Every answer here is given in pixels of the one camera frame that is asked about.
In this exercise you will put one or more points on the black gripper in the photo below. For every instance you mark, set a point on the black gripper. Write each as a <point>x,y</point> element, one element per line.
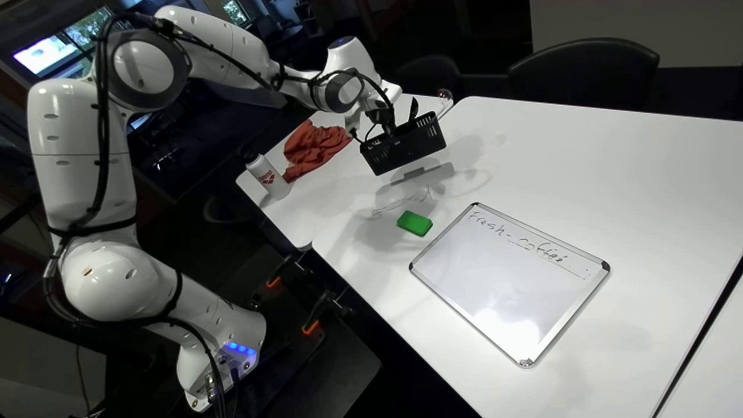
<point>384,108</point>

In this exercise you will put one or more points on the black cutlery holder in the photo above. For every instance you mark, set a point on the black cutlery holder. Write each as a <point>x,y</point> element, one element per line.
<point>405,145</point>

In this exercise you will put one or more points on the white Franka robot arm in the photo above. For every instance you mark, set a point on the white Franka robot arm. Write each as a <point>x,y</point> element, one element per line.
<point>118,278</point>

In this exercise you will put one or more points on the black utensil in holder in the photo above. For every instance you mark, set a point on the black utensil in holder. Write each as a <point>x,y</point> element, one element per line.
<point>413,109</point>

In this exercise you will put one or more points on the clear plastic spoon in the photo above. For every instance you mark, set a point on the clear plastic spoon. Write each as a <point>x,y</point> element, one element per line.
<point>418,191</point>

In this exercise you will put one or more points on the black office chair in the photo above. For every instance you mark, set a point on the black office chair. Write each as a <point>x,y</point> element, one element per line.
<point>431,75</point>
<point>581,69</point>

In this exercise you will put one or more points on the red crumpled cloth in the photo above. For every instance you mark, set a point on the red crumpled cloth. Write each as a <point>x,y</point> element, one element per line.
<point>314,148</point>

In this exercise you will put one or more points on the green rectangular block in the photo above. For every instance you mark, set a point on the green rectangular block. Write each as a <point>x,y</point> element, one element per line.
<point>414,223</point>

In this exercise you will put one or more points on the white paper cup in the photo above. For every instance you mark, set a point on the white paper cup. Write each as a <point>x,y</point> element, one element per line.
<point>263,170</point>

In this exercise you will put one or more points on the small framed whiteboard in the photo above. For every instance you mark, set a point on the small framed whiteboard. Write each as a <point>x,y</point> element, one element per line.
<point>509,278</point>

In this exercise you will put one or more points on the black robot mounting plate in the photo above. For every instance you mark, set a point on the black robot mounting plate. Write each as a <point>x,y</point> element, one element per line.
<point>291,310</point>

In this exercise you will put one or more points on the screen with green image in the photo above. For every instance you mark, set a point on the screen with green image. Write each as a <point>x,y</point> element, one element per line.
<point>86,23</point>

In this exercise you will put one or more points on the lit computer monitor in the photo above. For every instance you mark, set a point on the lit computer monitor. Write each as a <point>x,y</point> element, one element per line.
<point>45,53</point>

